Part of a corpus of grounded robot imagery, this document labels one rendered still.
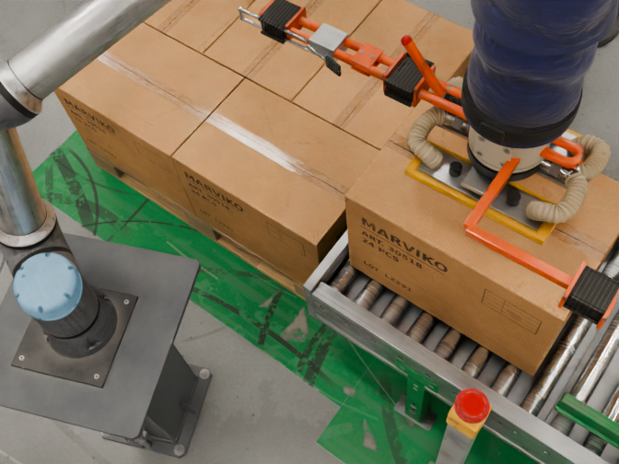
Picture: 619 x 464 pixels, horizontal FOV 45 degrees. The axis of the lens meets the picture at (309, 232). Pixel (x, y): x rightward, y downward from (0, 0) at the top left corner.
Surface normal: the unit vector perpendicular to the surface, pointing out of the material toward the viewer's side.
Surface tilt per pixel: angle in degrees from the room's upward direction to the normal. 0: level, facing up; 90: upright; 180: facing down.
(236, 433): 0
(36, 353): 2
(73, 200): 0
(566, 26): 99
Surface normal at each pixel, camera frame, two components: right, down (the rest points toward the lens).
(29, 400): -0.08, -0.48
